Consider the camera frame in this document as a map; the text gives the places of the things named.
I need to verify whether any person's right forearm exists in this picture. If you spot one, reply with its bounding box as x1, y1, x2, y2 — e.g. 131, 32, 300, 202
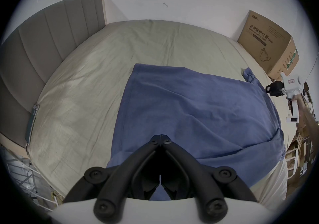
299, 101, 319, 144

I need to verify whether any brown cardboard carton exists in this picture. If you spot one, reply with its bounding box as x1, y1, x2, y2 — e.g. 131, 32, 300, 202
237, 10, 300, 82

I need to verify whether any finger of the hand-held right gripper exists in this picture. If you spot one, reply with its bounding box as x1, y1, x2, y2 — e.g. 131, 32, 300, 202
265, 83, 276, 97

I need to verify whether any grey padded headboard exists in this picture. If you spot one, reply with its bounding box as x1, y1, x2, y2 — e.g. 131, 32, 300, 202
0, 0, 107, 149

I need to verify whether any bed with beige sheet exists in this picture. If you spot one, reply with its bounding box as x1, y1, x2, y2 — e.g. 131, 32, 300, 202
26, 20, 289, 206

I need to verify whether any dark phone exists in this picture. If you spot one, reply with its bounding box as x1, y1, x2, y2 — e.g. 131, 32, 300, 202
25, 104, 40, 145

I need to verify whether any person's right hand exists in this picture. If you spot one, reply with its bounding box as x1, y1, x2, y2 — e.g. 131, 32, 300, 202
288, 93, 306, 117

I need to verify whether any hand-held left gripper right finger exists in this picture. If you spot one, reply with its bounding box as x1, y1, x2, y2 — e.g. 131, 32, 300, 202
160, 135, 259, 222

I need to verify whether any blue shirt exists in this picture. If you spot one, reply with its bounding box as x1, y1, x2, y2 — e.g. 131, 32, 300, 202
107, 63, 286, 201

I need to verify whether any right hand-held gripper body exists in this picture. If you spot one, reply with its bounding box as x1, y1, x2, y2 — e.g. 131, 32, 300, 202
274, 72, 306, 124

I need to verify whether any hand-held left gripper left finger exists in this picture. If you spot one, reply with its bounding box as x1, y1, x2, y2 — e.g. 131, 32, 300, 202
62, 135, 161, 221

